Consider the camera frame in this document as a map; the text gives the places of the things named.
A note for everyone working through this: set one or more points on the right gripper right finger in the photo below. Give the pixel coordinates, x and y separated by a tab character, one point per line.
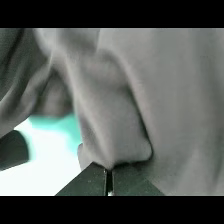
131	183

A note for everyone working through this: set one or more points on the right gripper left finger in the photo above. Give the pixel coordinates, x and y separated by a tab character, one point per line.
90	181

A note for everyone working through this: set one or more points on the light grey shirt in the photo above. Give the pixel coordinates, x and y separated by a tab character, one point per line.
160	100

